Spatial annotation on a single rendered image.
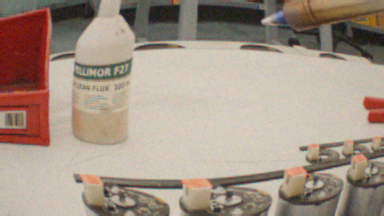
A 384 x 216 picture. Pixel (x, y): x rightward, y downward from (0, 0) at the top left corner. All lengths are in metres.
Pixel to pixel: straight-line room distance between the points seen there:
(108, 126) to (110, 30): 0.05
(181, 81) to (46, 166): 0.18
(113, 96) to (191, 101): 0.09
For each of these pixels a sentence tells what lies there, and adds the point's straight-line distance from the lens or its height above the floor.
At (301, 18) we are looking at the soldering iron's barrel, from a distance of 0.22.
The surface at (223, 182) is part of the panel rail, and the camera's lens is 0.26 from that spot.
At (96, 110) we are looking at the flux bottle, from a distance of 0.47.
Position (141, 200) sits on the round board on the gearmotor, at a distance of 0.25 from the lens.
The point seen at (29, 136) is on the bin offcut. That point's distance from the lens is 0.46.
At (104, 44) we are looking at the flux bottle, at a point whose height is 0.80.
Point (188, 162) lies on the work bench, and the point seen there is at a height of 0.75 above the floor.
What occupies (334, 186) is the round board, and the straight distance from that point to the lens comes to 0.26.
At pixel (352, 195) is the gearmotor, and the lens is 0.26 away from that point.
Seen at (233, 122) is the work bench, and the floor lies 0.75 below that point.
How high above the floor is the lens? 0.91
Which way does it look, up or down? 17 degrees down
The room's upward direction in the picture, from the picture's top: 3 degrees clockwise
